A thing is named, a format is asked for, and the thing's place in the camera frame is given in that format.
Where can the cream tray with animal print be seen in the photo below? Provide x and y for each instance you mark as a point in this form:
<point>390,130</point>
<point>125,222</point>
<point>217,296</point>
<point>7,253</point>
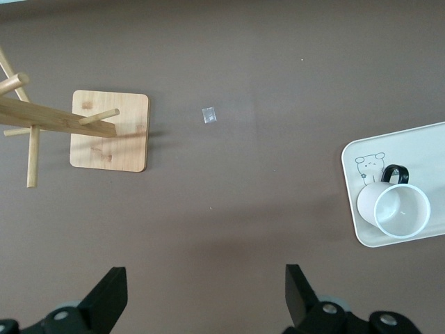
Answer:
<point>427,149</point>

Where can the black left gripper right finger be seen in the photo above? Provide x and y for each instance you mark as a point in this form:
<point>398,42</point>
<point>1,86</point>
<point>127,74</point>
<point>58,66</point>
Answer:
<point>302,302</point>

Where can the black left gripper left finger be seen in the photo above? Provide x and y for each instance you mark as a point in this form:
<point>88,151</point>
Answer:
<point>104,302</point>

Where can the small clear tape patch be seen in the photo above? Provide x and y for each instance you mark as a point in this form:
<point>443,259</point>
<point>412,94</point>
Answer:
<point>209,115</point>

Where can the wooden mug tree stand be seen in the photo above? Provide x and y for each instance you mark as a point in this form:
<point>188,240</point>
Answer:
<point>121,149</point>

